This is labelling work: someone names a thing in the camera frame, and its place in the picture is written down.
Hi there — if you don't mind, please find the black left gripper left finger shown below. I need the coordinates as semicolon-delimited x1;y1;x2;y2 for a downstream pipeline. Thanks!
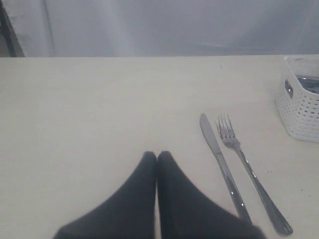
54;151;157;239

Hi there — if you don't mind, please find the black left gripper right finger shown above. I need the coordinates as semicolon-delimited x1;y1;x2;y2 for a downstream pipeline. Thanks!
157;151;265;239

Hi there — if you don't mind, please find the silver table knife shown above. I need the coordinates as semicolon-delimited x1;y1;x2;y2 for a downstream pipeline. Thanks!
199;114;252;224

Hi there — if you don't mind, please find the silver fork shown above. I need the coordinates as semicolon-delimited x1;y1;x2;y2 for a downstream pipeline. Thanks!
216;114;293;237

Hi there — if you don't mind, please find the white perforated plastic basket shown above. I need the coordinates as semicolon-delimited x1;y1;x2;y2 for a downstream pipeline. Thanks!
275;55;319;143

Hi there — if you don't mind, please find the shiny steel cup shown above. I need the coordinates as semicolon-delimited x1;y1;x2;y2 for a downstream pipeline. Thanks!
296;75;319;94

